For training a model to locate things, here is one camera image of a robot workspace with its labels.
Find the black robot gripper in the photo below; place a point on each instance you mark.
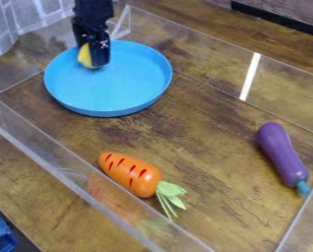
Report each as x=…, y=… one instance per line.
x=91, y=14

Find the yellow toy lemon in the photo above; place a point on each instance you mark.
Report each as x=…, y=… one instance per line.
x=84, y=57

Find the round blue tray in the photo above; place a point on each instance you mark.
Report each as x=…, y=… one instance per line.
x=122, y=88

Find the white curtain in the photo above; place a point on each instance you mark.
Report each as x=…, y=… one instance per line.
x=27, y=15

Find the black baseboard strip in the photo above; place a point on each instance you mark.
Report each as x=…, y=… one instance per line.
x=271, y=17

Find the orange toy carrot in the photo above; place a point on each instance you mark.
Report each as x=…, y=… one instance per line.
x=140, y=178

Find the purple toy eggplant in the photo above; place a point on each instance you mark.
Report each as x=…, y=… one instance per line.
x=277, y=146

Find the blue box corner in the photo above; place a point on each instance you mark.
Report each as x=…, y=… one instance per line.
x=8, y=240

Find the clear acrylic enclosure wall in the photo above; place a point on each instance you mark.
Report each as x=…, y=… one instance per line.
x=196, y=134

